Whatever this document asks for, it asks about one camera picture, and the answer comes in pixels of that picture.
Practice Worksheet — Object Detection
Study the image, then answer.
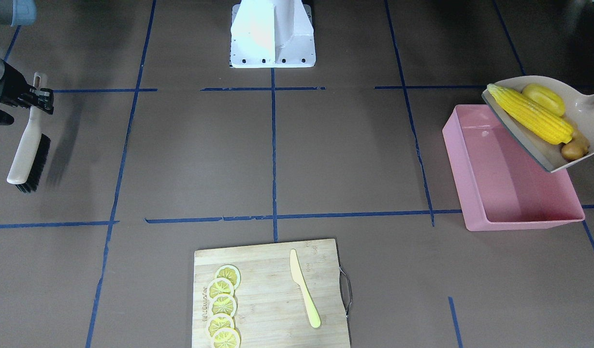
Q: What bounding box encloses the beige plastic dustpan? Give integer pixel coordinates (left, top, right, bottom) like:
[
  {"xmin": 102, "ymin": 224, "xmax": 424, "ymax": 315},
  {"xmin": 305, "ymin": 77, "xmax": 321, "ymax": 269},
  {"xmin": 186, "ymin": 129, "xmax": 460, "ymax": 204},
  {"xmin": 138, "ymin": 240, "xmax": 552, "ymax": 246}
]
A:
[{"xmin": 482, "ymin": 75, "xmax": 594, "ymax": 173}]

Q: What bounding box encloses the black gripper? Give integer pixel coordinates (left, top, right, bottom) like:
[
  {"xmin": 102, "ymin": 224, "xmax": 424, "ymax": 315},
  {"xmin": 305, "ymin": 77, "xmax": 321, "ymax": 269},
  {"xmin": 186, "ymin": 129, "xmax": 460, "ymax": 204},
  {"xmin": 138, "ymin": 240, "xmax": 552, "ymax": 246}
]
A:
[{"xmin": 0, "ymin": 62, "xmax": 54, "ymax": 115}]

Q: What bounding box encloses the wooden cutting board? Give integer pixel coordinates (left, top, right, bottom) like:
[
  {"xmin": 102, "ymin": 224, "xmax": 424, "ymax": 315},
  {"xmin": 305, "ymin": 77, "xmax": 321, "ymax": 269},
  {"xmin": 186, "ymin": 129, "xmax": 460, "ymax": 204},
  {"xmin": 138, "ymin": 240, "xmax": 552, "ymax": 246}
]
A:
[{"xmin": 191, "ymin": 239, "xmax": 350, "ymax": 348}]

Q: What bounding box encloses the orange toy ginger root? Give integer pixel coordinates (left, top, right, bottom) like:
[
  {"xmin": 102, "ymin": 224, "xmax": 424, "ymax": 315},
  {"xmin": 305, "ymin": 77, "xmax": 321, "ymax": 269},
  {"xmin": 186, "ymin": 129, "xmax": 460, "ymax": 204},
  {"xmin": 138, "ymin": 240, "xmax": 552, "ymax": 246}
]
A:
[{"xmin": 560, "ymin": 130, "xmax": 591, "ymax": 161}]

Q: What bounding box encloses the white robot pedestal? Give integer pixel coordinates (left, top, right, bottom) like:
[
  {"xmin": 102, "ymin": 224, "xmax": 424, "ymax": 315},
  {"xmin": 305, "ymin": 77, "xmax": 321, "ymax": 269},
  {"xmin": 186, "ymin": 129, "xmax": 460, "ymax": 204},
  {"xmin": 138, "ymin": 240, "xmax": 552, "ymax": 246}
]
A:
[{"xmin": 229, "ymin": 0, "xmax": 317, "ymax": 69}]

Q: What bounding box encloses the pink plastic bin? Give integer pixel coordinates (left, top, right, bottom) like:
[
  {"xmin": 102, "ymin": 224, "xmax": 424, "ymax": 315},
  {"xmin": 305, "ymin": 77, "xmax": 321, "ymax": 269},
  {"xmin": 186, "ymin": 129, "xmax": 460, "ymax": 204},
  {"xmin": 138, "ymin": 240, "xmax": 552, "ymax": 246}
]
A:
[{"xmin": 442, "ymin": 105, "xmax": 585, "ymax": 232}]

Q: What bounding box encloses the yellow toy corn cob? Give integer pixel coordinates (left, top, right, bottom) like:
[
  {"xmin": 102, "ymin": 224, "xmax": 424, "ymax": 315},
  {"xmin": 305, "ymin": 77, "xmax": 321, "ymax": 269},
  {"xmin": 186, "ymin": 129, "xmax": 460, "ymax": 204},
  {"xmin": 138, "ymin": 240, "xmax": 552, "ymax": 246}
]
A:
[{"xmin": 487, "ymin": 84, "xmax": 574, "ymax": 145}]

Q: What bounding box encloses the beige hand brush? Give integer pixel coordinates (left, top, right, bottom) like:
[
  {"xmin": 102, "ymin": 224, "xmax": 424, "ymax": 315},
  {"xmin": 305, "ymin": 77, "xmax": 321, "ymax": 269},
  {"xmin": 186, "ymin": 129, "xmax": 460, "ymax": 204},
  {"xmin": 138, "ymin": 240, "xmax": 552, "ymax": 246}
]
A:
[{"xmin": 7, "ymin": 72, "xmax": 54, "ymax": 193}]

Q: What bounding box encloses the yellow toy lemon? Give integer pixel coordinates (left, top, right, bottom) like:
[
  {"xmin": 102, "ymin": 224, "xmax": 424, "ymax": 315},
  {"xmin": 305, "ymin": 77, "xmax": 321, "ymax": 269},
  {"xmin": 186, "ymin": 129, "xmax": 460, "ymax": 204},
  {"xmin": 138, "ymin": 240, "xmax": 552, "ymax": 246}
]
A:
[{"xmin": 522, "ymin": 83, "xmax": 566, "ymax": 117}]

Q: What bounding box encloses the yellow plastic knife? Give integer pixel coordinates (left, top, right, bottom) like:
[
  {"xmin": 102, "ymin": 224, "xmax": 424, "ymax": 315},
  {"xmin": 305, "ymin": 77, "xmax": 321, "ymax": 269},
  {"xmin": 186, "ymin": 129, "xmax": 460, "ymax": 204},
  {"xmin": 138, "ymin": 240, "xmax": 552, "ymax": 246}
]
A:
[{"xmin": 289, "ymin": 249, "xmax": 321, "ymax": 329}]

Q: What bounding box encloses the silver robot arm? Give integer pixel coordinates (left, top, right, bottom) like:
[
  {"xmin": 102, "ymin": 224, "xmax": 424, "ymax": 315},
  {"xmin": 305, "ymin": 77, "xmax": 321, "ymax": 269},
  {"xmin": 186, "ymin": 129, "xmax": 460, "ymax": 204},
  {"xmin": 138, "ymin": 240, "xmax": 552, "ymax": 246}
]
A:
[{"xmin": 0, "ymin": 0, "xmax": 54, "ymax": 125}]

